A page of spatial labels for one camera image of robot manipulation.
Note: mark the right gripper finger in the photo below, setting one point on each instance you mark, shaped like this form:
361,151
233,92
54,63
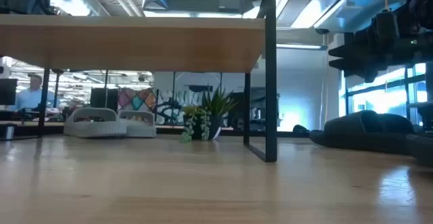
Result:
358,66
355,52

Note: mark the wooden shelf black metal legs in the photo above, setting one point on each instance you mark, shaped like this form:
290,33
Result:
135,44

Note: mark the grey rubber slide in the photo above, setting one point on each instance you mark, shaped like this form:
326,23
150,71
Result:
142,131
94,131

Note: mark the dark rounded object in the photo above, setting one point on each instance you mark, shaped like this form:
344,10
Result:
300,129

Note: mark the black computer monitor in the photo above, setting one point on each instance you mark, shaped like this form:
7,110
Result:
7,92

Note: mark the person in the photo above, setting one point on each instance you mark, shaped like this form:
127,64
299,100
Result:
30,97

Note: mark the black desk monitor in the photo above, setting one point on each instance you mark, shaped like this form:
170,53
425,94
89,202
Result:
257,99

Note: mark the black rectangular screen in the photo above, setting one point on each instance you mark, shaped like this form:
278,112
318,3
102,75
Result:
103,99

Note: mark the silver metal cylinder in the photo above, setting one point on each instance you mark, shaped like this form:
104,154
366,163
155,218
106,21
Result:
8,132

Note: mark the colourful patchwork panel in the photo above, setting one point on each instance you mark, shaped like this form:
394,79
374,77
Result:
135,100

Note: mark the succulent plants in black pot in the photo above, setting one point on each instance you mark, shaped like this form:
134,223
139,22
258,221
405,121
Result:
216,126

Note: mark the dark bicycle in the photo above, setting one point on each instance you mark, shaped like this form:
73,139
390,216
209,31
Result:
165,108

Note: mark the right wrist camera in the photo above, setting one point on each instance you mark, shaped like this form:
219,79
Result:
387,24

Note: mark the black aluminium table frame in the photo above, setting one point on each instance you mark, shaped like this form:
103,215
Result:
230,133

